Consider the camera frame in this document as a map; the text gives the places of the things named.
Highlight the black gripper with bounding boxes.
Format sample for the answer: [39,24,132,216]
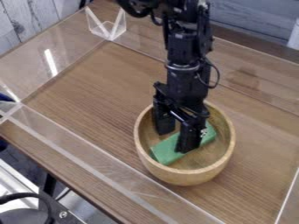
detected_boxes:
[154,64,211,154]

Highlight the green rectangular block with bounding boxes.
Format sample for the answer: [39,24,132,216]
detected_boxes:
[150,122,218,165]

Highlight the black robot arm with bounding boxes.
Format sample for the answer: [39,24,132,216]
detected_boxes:
[116,0,212,153]

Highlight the brown wooden bowl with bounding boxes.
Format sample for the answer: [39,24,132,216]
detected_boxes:
[134,103,236,186]

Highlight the clear acrylic tray walls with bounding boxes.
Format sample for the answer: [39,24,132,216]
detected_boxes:
[0,0,299,224]

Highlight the black table leg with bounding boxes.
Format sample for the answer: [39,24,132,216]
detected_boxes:
[43,174,58,196]

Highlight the grey metal bracket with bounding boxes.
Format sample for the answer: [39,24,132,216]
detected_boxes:
[50,199,87,224]

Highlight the black cable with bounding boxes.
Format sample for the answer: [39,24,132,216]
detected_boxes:
[0,191,55,224]

